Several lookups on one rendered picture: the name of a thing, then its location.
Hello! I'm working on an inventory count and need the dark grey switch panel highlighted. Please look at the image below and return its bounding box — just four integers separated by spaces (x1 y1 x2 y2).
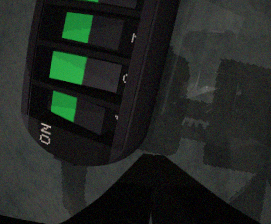
21 0 180 167

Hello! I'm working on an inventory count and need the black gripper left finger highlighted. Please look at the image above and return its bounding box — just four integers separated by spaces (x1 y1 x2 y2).
0 155 156 224

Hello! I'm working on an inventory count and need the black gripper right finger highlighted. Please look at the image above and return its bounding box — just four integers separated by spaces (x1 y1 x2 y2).
151 155 260 224

